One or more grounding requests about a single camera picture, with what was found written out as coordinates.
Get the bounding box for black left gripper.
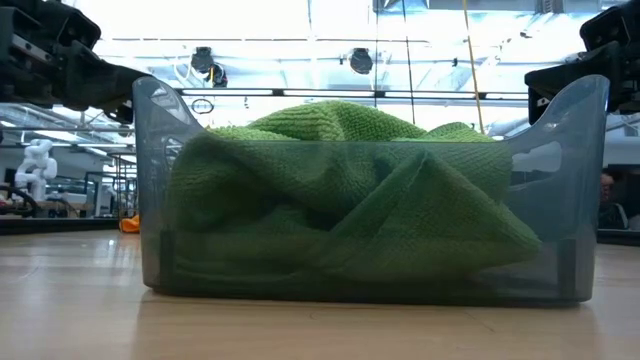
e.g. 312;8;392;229
0;0;152;125

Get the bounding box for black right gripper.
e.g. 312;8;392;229
523;0;640;126

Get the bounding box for green microfiber towel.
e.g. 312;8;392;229
164;99;514;236
164;149;542;289

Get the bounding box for orange microfiber towel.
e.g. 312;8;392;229
118;214;142;234

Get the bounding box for round black ceiling device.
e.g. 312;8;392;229
349;47;374;76
190;46;229;89

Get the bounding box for white robot figure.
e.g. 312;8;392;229
13;138;59;202

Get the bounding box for person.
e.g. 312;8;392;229
598;172;630;231

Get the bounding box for black bench edge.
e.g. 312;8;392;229
0;216;121;236
597;228;640;246

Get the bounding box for grey translucent plastic basket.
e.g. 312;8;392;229
132;74;611;306

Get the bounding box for yellow hanging cord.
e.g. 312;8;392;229
462;0;487;135

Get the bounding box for black metal shelf frame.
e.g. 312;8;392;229
83;153;140;220

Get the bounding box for thick black cable loop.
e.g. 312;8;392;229
0;184;39;219

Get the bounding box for thin black hanging cord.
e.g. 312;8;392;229
402;0;417;125

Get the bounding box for black horizontal ceiling rail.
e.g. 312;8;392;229
174;88;530;100

